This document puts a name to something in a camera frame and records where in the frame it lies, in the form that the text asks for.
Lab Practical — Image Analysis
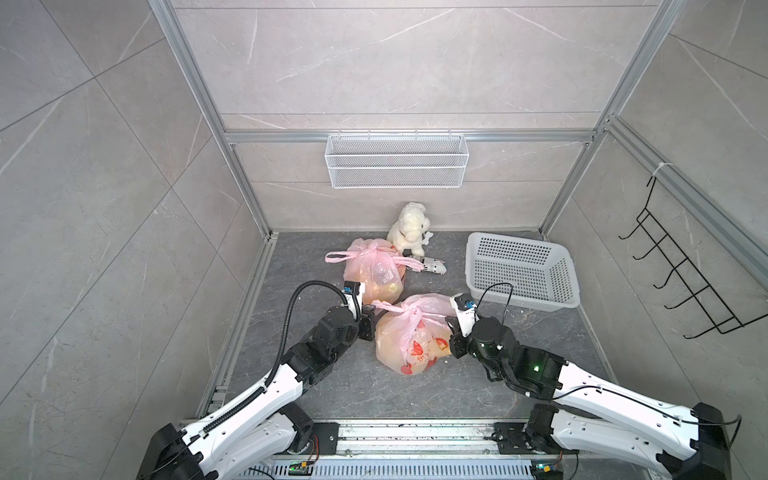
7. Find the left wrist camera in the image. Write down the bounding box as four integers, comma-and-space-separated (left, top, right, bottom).
342, 281, 365, 321

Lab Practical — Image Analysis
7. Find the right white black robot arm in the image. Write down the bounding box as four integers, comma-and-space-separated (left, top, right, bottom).
448, 311, 732, 479

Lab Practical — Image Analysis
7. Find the pink plastic bag with print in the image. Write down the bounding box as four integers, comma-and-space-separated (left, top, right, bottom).
325, 238, 424, 304

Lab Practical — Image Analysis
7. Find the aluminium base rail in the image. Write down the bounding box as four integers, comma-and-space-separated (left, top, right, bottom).
158, 418, 667, 480

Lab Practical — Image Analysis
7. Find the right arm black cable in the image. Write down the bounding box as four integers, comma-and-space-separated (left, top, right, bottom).
473, 281, 743, 448

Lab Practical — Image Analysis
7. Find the white plastic basket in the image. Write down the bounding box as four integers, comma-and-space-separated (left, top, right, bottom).
465, 232, 581, 312

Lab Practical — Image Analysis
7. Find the white plush toy dog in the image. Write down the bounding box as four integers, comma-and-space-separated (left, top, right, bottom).
387, 202, 433, 258

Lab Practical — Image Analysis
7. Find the plain pink plastic bag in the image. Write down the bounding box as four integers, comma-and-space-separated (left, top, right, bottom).
373, 293, 454, 376

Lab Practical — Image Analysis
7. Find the black wire hook rack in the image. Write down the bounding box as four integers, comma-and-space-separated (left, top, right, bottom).
618, 176, 767, 340

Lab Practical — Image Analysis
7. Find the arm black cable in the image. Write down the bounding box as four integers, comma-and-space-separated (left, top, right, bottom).
473, 281, 743, 448
137, 280, 361, 475

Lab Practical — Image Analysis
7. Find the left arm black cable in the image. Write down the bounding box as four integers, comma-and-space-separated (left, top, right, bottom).
137, 280, 361, 475

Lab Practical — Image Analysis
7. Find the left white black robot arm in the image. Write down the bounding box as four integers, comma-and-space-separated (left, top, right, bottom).
136, 305, 375, 479

